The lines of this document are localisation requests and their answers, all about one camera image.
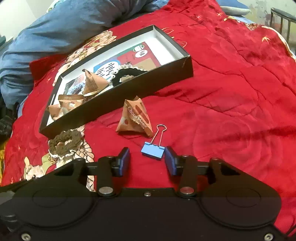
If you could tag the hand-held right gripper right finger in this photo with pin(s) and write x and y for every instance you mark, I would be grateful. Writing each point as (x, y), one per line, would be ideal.
(170, 161)

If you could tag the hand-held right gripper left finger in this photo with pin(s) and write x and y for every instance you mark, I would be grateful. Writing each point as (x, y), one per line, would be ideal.
(124, 162)

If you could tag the blue binder clip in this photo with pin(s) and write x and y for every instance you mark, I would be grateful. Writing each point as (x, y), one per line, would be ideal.
(151, 149)

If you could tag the black cardboard box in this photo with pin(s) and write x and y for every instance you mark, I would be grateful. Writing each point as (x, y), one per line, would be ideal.
(138, 85)

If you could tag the brown triangular snack packet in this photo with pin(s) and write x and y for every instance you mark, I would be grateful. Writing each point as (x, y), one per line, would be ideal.
(55, 111)
(69, 99)
(93, 82)
(131, 118)

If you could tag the black lace-trimmed scrunchie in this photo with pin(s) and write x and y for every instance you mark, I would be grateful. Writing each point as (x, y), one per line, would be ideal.
(122, 73)

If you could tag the brown lace-trimmed scrunchie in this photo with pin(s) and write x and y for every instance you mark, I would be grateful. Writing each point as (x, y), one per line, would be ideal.
(60, 141)

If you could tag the printed paper sheet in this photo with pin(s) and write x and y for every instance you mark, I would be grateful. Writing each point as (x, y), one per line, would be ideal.
(108, 67)

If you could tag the yellow cloth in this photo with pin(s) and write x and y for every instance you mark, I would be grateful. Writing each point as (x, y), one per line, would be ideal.
(1, 151)

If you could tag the black cloth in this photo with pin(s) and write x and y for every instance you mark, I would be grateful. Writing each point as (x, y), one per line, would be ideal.
(5, 122)

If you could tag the blue quilt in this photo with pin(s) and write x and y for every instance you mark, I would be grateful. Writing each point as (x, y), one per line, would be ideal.
(57, 34)

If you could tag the blue pillow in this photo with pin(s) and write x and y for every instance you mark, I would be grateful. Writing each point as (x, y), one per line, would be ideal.
(235, 7)

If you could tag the black metal chair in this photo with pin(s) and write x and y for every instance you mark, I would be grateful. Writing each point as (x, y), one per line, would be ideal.
(285, 22)

